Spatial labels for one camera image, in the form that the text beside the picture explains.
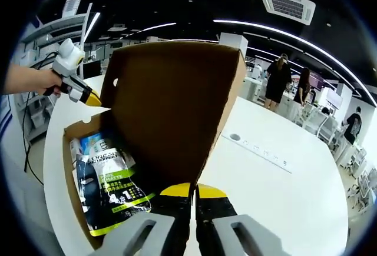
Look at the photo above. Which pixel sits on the white table socket strip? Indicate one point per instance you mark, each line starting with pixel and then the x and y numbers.
pixel 259 153

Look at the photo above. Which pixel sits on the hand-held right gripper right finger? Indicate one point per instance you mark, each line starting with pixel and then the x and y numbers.
pixel 244 238

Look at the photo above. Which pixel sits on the person's left hand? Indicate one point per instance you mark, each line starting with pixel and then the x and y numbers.
pixel 44 81

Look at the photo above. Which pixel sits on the ceiling air conditioner unit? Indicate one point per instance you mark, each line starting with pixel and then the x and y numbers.
pixel 287 6

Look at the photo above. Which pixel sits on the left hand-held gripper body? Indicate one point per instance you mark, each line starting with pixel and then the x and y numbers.
pixel 69 59

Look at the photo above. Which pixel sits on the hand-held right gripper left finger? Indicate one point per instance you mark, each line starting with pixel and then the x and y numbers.
pixel 132 235

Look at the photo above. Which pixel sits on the cluster of white office chairs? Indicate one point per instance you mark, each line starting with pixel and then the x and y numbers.
pixel 338 138

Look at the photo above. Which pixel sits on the long curved ceiling light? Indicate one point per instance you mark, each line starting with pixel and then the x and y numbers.
pixel 279 32

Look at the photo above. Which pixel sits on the blue wet wipes pack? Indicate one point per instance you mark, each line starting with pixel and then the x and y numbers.
pixel 94 144

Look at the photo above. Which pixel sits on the white square pillar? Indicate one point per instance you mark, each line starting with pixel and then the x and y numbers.
pixel 234 45

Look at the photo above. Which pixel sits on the white printed carton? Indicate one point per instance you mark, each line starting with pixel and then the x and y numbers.
pixel 75 150

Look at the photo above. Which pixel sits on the ceiling strip light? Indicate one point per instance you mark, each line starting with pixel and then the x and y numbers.
pixel 160 27

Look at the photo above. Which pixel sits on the silver green soft sachet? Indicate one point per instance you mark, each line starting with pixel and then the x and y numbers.
pixel 109 188

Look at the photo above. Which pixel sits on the brown cardboard shoe box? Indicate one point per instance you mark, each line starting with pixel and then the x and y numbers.
pixel 171 97

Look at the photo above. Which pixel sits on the grey metal storage shelf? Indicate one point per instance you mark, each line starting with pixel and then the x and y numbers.
pixel 56 29

